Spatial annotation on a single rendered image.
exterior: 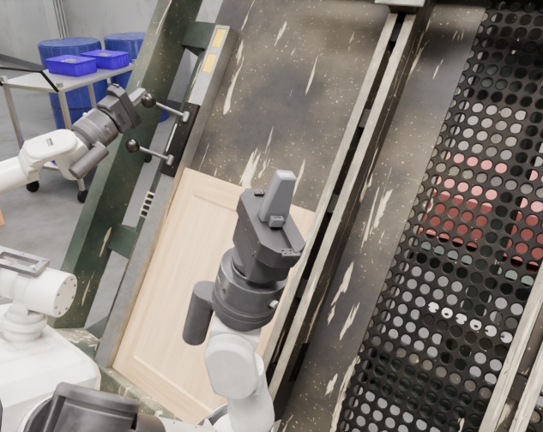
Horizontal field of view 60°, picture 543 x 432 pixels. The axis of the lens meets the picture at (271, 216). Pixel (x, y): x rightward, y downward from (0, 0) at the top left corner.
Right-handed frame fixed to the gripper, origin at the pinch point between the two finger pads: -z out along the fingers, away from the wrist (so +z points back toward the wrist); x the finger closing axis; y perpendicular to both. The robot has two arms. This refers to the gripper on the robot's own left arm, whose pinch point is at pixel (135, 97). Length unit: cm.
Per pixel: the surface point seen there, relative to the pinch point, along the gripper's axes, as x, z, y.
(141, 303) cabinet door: 37, 36, 15
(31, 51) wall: 252, -286, -779
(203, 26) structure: -0.9, -33.5, -4.6
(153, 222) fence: 24.1, 18.9, 10.9
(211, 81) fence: 2.7, -15.0, 12.8
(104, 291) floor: 159, 15, -125
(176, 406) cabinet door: 47, 50, 37
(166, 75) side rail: 7.6, -18.9, -11.2
